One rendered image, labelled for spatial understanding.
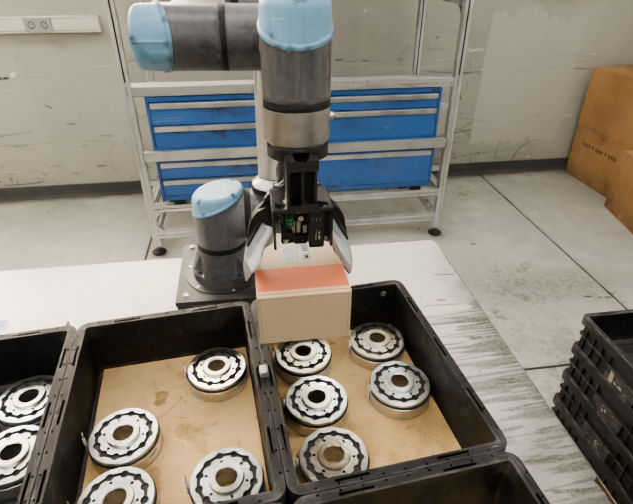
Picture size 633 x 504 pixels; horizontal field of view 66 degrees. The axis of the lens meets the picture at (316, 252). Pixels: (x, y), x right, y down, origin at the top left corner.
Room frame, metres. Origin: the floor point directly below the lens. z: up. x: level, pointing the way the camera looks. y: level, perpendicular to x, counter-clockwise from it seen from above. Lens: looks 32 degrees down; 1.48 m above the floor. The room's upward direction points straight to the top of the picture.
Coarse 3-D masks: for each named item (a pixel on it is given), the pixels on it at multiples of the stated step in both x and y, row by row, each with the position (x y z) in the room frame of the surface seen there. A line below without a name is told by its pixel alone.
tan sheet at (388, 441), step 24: (336, 360) 0.67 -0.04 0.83; (408, 360) 0.67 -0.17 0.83; (288, 384) 0.61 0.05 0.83; (360, 384) 0.61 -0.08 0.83; (360, 408) 0.56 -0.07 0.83; (432, 408) 0.56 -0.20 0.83; (288, 432) 0.51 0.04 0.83; (360, 432) 0.51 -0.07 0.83; (384, 432) 0.51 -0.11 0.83; (408, 432) 0.51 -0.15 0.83; (432, 432) 0.51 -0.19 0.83; (384, 456) 0.47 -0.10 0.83; (408, 456) 0.47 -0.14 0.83
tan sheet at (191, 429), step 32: (128, 384) 0.61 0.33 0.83; (160, 384) 0.61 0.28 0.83; (96, 416) 0.54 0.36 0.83; (160, 416) 0.54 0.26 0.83; (192, 416) 0.54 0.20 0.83; (224, 416) 0.54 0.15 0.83; (256, 416) 0.54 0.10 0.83; (192, 448) 0.48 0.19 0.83; (256, 448) 0.48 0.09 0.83; (160, 480) 0.43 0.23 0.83
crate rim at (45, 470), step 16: (224, 304) 0.71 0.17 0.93; (240, 304) 0.71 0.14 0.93; (112, 320) 0.67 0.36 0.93; (128, 320) 0.67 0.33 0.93; (144, 320) 0.67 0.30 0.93; (80, 336) 0.62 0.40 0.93; (256, 336) 0.62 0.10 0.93; (80, 352) 0.59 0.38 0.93; (256, 352) 0.59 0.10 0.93; (256, 368) 0.55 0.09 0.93; (64, 384) 0.52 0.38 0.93; (256, 384) 0.52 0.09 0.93; (64, 400) 0.49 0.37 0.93; (64, 416) 0.46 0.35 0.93; (272, 432) 0.43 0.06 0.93; (48, 448) 0.41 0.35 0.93; (272, 448) 0.42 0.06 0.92; (48, 464) 0.38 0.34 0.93; (272, 464) 0.38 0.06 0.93; (48, 480) 0.36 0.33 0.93; (32, 496) 0.34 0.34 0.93; (256, 496) 0.34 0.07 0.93; (272, 496) 0.34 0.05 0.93
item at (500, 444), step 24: (360, 288) 0.76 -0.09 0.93; (432, 336) 0.62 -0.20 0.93; (264, 360) 0.57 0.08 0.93; (480, 408) 0.47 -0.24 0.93; (288, 456) 0.39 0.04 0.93; (432, 456) 0.39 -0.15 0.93; (456, 456) 0.39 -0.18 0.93; (288, 480) 0.36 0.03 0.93; (336, 480) 0.36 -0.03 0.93; (360, 480) 0.36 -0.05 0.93
